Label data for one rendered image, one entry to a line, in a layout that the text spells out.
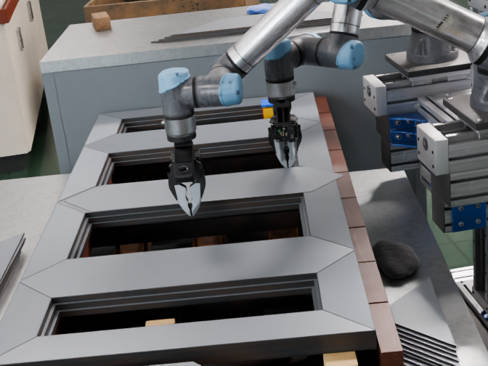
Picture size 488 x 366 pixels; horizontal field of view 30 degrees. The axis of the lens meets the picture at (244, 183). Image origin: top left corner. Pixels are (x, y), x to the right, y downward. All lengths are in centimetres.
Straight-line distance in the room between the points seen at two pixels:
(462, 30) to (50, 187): 141
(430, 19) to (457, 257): 191
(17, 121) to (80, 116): 207
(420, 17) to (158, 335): 89
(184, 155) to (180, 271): 31
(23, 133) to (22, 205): 253
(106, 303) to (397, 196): 107
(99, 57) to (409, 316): 159
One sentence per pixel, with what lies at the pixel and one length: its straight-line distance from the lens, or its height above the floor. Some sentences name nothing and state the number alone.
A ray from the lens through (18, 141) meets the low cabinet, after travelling 532.
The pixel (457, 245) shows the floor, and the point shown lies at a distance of 392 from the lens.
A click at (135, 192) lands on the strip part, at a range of 245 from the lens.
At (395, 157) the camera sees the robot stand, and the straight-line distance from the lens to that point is 274.
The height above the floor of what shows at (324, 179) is 86.
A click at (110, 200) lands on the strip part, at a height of 86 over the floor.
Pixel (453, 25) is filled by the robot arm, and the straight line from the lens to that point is 206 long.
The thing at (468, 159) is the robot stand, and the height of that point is 93.
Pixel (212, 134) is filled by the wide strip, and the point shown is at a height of 86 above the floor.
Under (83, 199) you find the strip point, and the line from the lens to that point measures 246.
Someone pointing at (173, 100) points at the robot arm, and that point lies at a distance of 213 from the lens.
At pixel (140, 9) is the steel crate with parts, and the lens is 531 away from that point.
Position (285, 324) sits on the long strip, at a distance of 174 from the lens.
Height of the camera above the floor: 175
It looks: 22 degrees down
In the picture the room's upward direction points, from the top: 6 degrees counter-clockwise
